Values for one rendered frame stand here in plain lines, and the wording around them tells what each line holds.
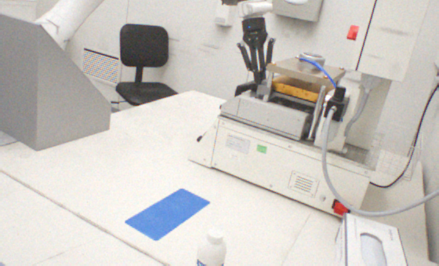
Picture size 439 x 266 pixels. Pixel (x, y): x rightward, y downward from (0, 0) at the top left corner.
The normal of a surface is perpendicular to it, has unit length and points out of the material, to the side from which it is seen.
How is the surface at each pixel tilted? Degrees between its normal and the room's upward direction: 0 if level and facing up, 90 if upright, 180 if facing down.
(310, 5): 90
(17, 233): 0
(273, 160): 90
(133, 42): 72
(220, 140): 90
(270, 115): 90
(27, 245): 0
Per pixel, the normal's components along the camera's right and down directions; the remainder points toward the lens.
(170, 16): -0.48, 0.22
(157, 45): 0.43, 0.07
